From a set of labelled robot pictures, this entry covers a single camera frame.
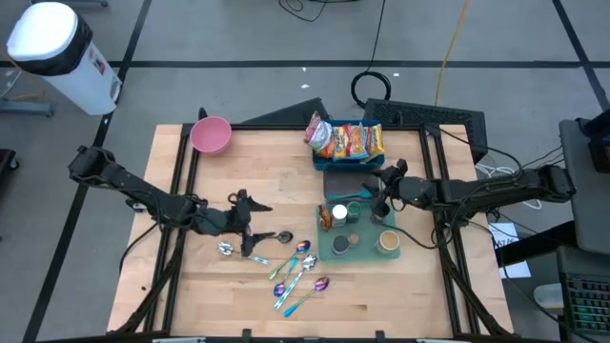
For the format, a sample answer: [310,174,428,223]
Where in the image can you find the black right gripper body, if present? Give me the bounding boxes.
[391,176,437,210]

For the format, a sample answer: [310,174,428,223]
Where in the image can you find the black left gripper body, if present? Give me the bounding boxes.
[194,208,252,237]

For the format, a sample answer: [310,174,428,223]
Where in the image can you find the teal plastic spoon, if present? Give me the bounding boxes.
[328,186,380,202]

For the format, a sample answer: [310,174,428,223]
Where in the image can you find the tan lid large jar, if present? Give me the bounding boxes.
[375,229,401,256]

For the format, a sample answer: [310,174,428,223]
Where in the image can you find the white lid spice jar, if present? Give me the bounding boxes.
[331,203,349,229]

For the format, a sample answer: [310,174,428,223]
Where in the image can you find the rainbow spoon green handle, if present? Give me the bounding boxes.
[266,238,311,280]

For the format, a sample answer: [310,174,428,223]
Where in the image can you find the brown snack pouch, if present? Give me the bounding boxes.
[318,205,334,232]

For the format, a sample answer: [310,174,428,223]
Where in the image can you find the white red snack bag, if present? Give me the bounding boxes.
[303,111,334,153]

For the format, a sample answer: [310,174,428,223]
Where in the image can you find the blue plastic bin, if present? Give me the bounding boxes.
[312,118,386,172]

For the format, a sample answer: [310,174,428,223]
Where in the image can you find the dark grey plastic tray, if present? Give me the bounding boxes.
[322,164,385,204]

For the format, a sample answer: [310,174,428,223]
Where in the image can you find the orange yellow snack bag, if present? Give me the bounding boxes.
[365,122,386,161]

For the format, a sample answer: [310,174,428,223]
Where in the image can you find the translucent green plastic tray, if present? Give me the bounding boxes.
[315,202,401,262]

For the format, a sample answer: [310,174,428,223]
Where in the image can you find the orange cheese puff bag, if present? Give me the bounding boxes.
[332,124,354,162]

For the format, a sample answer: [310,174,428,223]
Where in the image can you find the black perforated metal case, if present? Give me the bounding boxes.
[362,98,489,163]

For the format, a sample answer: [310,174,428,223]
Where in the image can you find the pink plastic bowl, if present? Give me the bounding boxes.
[189,115,234,156]

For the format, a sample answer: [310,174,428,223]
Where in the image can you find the white paper sheet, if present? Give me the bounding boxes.
[488,222,533,280]

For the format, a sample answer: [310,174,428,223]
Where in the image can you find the black angled panel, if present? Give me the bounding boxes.
[242,97,331,126]

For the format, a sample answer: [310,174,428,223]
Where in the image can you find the black diagonal bar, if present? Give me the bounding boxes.
[494,219,579,267]

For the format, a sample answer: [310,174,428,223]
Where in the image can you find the white computer mouse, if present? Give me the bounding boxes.
[533,283,566,311]

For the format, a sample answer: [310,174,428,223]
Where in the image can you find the grey desk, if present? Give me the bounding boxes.
[558,117,610,256]

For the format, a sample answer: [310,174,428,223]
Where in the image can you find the black desktop device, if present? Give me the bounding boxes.
[581,108,610,174]

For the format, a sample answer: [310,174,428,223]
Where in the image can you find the laptop with lit keyboard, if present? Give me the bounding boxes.
[555,245,610,337]

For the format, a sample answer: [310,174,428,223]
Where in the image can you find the black chair base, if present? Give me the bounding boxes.
[0,148,20,186]

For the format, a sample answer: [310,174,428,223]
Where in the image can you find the grey metal table foot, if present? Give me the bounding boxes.
[0,97,56,118]
[28,0,110,9]

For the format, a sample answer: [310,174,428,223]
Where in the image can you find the white black trash can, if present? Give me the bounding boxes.
[5,1,123,117]

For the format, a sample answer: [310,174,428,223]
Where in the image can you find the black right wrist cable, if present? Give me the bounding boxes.
[380,222,437,250]

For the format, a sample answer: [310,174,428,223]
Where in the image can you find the purple spoon teal handle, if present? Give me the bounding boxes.
[271,258,299,298]

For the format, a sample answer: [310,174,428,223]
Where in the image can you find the white cable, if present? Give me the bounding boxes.
[475,163,543,211]

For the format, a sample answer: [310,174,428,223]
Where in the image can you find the black aluminium rig frame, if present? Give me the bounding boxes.
[113,107,515,342]

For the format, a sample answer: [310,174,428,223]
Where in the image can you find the iridescent spoon blue handle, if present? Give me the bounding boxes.
[283,275,331,319]

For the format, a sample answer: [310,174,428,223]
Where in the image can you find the coiled black cable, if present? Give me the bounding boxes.
[351,0,393,110]

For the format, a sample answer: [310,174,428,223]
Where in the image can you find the yellow cable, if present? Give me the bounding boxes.
[434,0,471,107]

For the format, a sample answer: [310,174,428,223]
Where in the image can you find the thin black cable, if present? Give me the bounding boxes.
[278,0,331,23]

